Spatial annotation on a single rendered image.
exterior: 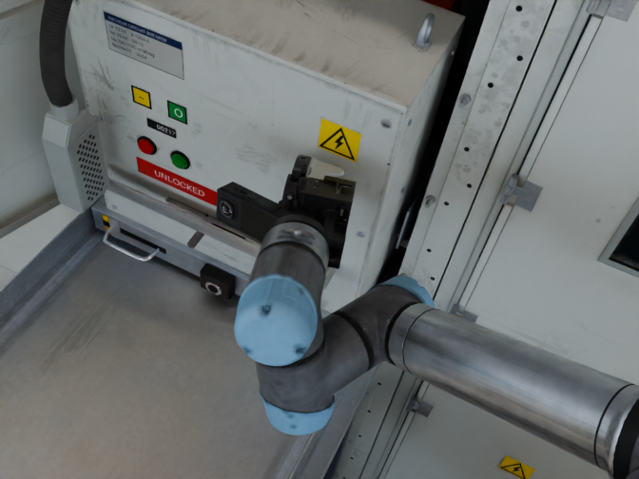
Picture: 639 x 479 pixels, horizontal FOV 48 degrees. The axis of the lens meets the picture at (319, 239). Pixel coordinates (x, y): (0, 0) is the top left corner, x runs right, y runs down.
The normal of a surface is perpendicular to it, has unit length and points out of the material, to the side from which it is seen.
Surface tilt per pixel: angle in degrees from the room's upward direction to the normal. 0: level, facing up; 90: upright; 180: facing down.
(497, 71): 90
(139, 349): 0
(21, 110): 90
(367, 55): 4
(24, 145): 90
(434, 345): 52
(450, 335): 38
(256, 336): 75
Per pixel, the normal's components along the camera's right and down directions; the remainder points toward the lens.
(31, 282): 0.90, 0.40
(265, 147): -0.44, 0.68
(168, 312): 0.13, -0.66
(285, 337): -0.13, 0.53
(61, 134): -0.33, 0.29
